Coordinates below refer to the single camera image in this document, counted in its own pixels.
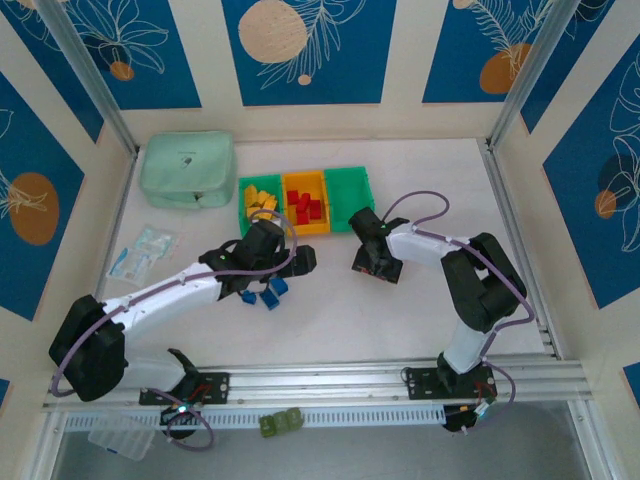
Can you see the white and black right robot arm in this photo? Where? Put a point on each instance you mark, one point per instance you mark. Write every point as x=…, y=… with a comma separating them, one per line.
x=415, y=247

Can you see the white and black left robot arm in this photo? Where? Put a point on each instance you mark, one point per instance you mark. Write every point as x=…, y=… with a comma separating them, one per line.
x=165, y=300

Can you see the black arm base connector block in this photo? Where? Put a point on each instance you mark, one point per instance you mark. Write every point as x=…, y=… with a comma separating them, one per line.
x=455, y=422
x=177, y=424

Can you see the small blue lego brick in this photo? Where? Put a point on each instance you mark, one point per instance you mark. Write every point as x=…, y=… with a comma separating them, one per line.
x=248, y=297

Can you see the green plastic bin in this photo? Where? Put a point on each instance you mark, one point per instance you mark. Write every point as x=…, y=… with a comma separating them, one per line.
x=260, y=180
x=345, y=195

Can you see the yellow plastic bin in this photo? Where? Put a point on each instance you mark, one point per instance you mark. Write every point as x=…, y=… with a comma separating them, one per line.
x=306, y=230

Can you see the mint green zipper pouch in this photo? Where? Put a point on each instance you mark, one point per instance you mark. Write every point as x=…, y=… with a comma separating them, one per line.
x=185, y=165

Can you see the blue and white plastic packet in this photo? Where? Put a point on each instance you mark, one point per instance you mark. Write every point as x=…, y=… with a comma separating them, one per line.
x=127, y=267

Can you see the olive green cube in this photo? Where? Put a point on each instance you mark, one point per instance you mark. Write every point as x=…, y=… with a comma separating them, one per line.
x=268, y=426
x=294, y=418
x=281, y=421

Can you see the clear plastic organizer box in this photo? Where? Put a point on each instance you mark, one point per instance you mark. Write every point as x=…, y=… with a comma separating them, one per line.
x=120, y=437

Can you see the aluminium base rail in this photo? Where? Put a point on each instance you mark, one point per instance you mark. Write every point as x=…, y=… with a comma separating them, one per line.
x=325, y=382

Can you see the aluminium side rail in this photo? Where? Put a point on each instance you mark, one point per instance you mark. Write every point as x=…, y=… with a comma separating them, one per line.
x=515, y=225
x=117, y=215

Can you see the aluminium frame post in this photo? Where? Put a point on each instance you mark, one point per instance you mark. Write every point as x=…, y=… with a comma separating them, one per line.
x=540, y=75
x=85, y=75

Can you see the aluminium lower frame bar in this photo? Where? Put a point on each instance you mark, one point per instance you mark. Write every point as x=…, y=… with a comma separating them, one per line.
x=42, y=445
x=592, y=440

